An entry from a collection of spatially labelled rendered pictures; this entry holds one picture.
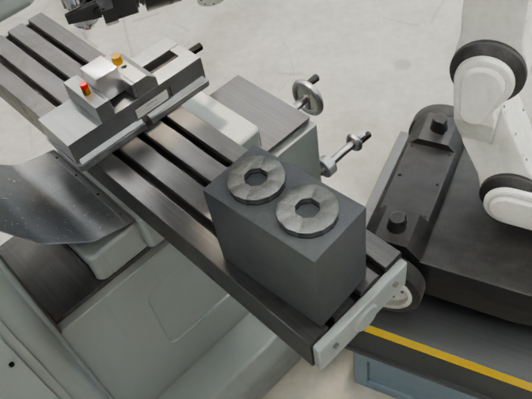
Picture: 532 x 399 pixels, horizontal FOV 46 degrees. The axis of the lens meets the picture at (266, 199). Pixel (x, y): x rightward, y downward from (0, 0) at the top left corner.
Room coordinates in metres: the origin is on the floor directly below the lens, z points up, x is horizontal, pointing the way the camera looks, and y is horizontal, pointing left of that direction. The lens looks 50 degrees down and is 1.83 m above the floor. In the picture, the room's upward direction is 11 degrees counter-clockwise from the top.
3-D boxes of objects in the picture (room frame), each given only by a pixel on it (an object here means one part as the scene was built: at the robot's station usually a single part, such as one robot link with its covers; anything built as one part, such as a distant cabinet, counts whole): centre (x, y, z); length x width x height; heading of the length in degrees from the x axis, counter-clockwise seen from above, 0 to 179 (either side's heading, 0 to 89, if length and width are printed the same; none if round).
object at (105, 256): (1.02, 0.26, 0.80); 0.50 x 0.35 x 0.12; 126
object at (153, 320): (1.04, 0.24, 0.44); 0.80 x 0.30 x 0.60; 126
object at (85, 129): (1.07, 0.26, 0.99); 0.35 x 0.15 x 0.11; 125
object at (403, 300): (0.79, -0.24, 0.50); 0.20 x 0.05 x 0.20; 56
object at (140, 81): (1.08, 0.23, 1.03); 0.12 x 0.06 x 0.04; 35
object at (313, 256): (0.59, -0.02, 1.04); 0.22 x 0.12 x 0.20; 40
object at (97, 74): (1.05, 0.28, 1.05); 0.06 x 0.05 x 0.06; 35
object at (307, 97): (1.32, -0.14, 0.64); 0.16 x 0.12 x 0.12; 126
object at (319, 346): (0.99, 0.24, 0.90); 1.24 x 0.23 x 0.08; 36
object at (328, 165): (1.22, -0.25, 0.52); 0.22 x 0.06 x 0.06; 126
